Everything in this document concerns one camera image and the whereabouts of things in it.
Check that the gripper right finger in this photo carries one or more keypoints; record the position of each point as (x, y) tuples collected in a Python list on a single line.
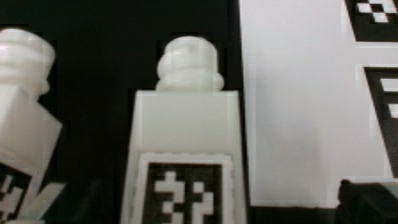
[(368, 203)]

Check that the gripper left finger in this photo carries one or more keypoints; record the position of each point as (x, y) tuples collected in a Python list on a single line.
[(33, 213)]

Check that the white table leg far left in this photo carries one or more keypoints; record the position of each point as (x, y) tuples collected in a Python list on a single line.
[(29, 125)]

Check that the white table leg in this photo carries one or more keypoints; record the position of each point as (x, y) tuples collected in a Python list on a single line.
[(185, 183), (29, 125)]

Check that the white sheet with tags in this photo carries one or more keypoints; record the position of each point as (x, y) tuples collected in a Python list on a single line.
[(320, 77)]

